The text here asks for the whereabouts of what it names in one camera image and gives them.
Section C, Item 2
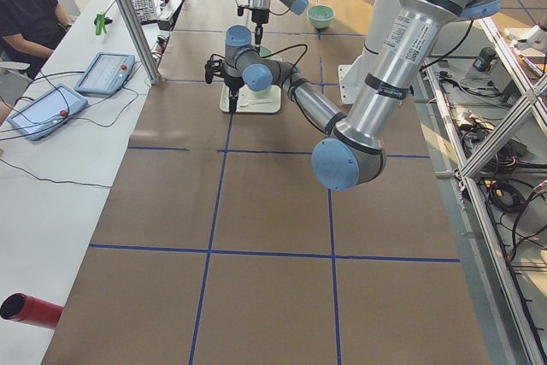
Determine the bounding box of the blue teach pendant near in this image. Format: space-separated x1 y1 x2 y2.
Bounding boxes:
8 84 88 141

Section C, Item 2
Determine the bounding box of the blue teach pendant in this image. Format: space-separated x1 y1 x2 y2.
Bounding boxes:
8 84 88 141
74 52 135 96

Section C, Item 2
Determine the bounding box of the aluminium post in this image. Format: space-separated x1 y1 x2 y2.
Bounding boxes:
115 0 161 85

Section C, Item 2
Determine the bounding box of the green clamp tool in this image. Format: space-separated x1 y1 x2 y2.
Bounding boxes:
94 12 113 36

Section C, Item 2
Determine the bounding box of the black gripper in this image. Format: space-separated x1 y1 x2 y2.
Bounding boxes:
224 74 243 114
251 9 268 51

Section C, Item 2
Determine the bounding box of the white plastic spoon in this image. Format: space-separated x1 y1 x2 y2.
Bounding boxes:
238 100 273 109

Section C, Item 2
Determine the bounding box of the person in black shirt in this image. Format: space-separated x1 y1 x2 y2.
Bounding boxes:
1 0 73 79

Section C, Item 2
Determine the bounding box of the cream bear print tray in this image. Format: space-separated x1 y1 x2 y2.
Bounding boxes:
219 60 281 114

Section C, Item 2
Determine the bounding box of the blue teach pendant far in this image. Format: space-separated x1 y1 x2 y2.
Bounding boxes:
74 52 135 96

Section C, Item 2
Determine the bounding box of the keyboard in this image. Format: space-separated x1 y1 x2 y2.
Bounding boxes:
131 0 156 24

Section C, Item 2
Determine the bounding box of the green bowl with ice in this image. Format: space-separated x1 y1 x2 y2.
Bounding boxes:
307 5 335 30

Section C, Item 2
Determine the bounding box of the red cylinder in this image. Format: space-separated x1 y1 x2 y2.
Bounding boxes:
1 293 63 329

